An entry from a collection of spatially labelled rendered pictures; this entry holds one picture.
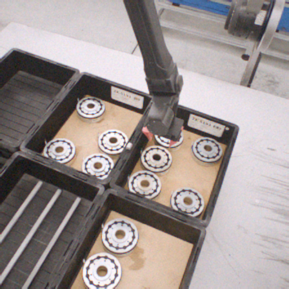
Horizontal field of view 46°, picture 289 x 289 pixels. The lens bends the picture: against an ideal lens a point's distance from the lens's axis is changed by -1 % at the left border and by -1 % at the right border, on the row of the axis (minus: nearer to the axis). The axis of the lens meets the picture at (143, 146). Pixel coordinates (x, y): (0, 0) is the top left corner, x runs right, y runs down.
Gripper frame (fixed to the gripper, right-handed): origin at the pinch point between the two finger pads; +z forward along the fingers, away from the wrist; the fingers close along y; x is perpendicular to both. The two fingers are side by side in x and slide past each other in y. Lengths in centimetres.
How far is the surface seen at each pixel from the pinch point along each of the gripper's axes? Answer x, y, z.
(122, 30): 176, -86, 95
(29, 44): 49, -83, 24
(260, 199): 9.7, 38.7, 25.1
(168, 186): -7.0, 6.6, 11.8
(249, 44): 188, 20, 81
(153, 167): -3.9, 0.1, 8.9
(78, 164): -11.2, -23.4, 11.7
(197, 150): 8.5, 11.4, 8.9
